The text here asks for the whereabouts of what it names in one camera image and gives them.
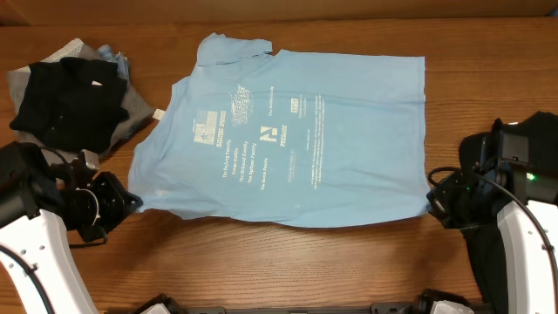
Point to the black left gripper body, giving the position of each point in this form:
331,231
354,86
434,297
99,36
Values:
98,212

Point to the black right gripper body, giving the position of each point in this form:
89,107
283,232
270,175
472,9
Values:
462,207

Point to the light blue printed t-shirt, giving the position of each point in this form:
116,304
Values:
304,139

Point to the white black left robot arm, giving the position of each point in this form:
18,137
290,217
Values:
40,204

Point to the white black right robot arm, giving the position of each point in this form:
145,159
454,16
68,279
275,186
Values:
510,229

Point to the black garment pile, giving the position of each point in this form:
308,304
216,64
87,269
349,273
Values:
541,130

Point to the grey folded garment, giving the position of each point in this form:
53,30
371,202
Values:
138,110

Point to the black folded polo shirt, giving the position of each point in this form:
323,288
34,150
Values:
73,104

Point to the blue folded garment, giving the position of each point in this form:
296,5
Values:
119,59

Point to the white mesh folded garment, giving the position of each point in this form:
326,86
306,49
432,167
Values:
72,49

